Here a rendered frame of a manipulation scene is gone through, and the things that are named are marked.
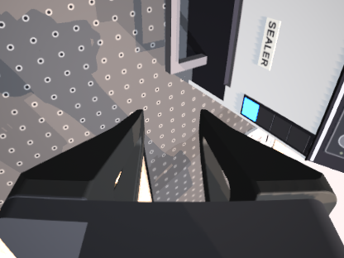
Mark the black perforated breadboard plate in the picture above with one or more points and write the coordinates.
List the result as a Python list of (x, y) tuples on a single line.
[(73, 69)]

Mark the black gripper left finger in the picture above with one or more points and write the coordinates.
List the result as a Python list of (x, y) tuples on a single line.
[(91, 168)]

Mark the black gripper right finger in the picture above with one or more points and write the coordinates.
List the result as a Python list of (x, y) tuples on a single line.
[(255, 171)]

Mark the dark grey machine housing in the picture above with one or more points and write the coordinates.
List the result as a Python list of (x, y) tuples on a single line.
[(278, 64)]

